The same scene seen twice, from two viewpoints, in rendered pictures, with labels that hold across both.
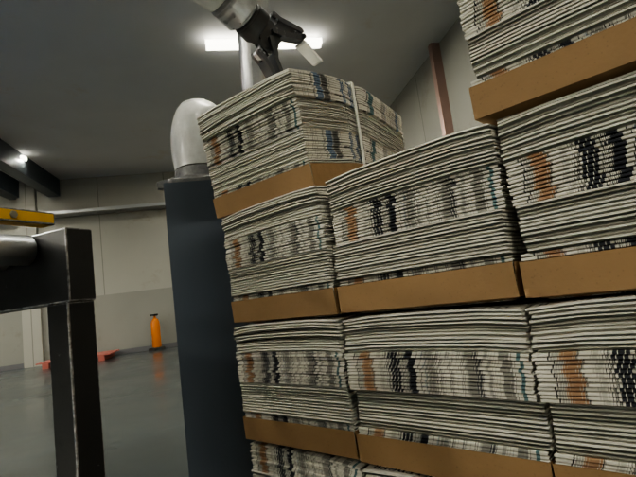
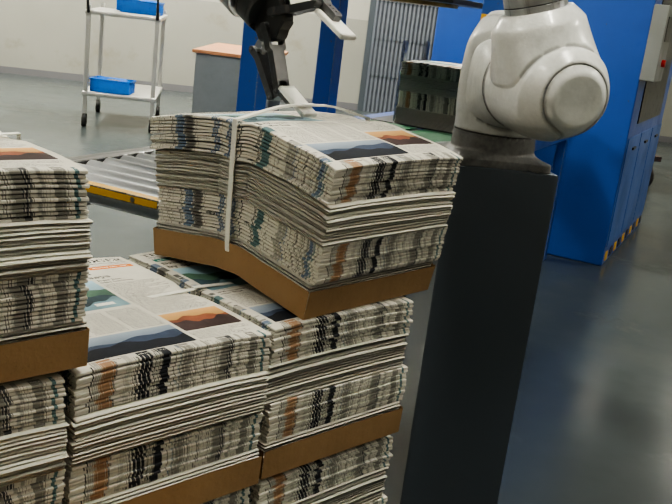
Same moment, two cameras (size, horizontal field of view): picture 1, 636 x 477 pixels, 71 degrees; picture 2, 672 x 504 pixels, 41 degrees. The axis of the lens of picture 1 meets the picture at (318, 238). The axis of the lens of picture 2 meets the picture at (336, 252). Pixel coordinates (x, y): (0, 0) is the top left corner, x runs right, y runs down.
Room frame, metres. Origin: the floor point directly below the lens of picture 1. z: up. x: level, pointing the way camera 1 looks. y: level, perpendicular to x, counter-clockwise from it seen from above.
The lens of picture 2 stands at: (1.11, -1.38, 1.25)
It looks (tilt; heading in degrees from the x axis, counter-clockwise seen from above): 15 degrees down; 92
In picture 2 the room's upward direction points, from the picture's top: 7 degrees clockwise
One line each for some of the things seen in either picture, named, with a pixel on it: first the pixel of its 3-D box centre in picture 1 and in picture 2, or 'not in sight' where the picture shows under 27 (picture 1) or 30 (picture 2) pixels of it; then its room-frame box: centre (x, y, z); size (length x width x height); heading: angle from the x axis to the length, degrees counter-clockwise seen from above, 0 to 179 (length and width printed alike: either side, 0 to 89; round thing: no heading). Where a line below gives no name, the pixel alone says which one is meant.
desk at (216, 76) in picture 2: not in sight; (240, 90); (-0.19, 7.07, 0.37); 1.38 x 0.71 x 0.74; 92
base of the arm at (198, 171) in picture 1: (195, 180); (489, 144); (1.33, 0.35, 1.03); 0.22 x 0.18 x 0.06; 101
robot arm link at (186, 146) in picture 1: (201, 136); (506, 72); (1.34, 0.32, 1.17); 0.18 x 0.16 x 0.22; 104
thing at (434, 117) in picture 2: not in sight; (444, 94); (1.38, 2.57, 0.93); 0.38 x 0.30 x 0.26; 67
